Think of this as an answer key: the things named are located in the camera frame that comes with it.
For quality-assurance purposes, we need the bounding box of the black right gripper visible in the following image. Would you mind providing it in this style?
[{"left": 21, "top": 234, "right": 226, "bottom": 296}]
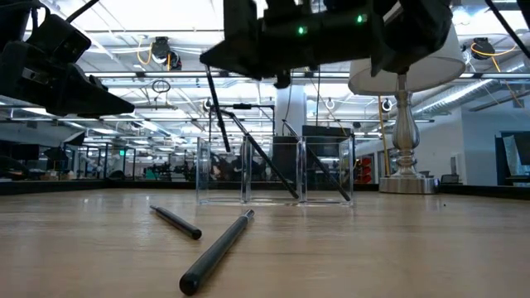
[{"left": 199, "top": 0, "right": 266, "bottom": 80}]

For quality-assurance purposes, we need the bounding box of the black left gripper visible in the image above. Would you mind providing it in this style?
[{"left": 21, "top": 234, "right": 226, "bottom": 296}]
[{"left": 0, "top": 39, "right": 136, "bottom": 120}]

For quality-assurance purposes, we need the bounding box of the black makeup brush silver ferrule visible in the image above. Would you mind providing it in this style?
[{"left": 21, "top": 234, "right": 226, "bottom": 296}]
[
  {"left": 149, "top": 204, "right": 203, "bottom": 241},
  {"left": 205, "top": 65, "right": 232, "bottom": 153},
  {"left": 178, "top": 209, "right": 256, "bottom": 297},
  {"left": 282, "top": 118, "right": 353, "bottom": 203}
]

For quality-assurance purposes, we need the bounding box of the black fluffy-head makeup brush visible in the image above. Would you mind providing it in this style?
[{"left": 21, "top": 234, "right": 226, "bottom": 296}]
[{"left": 222, "top": 108, "right": 301, "bottom": 200}]

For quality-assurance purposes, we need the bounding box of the clear acrylic brush organizer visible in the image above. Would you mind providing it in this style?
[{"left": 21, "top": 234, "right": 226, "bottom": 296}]
[{"left": 195, "top": 135, "right": 355, "bottom": 207}]

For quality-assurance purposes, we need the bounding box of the large black monitor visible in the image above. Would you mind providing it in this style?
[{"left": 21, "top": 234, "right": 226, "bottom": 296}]
[{"left": 301, "top": 125, "right": 353, "bottom": 183}]

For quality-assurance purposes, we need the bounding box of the stack of red bins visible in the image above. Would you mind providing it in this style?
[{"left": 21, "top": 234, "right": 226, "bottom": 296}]
[{"left": 359, "top": 156, "right": 373, "bottom": 184}]

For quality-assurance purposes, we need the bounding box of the white shade silver table lamp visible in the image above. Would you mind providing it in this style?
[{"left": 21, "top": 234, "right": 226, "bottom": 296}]
[{"left": 347, "top": 22, "right": 467, "bottom": 195}]

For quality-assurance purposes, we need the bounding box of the crinkled silver sheet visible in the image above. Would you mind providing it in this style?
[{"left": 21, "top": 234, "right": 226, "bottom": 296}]
[{"left": 494, "top": 131, "right": 530, "bottom": 186}]

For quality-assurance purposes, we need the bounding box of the black ceiling cable reel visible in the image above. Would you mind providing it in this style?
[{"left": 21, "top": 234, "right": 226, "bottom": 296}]
[
  {"left": 151, "top": 36, "right": 183, "bottom": 71},
  {"left": 471, "top": 36, "right": 518, "bottom": 61}
]

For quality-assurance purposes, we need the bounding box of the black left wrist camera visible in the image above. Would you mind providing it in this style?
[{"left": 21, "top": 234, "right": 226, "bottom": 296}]
[{"left": 25, "top": 14, "right": 93, "bottom": 65}]

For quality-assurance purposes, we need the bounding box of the black aluminium table frame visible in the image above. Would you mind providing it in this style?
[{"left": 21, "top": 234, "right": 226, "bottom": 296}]
[{"left": 0, "top": 178, "right": 530, "bottom": 202}]

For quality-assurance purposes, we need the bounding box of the black left camera cable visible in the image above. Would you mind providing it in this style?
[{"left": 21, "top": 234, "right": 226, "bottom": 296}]
[{"left": 65, "top": 0, "right": 100, "bottom": 24}]

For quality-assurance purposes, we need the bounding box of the yellow hanging cable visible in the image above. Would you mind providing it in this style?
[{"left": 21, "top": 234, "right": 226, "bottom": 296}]
[{"left": 378, "top": 95, "right": 391, "bottom": 178}]

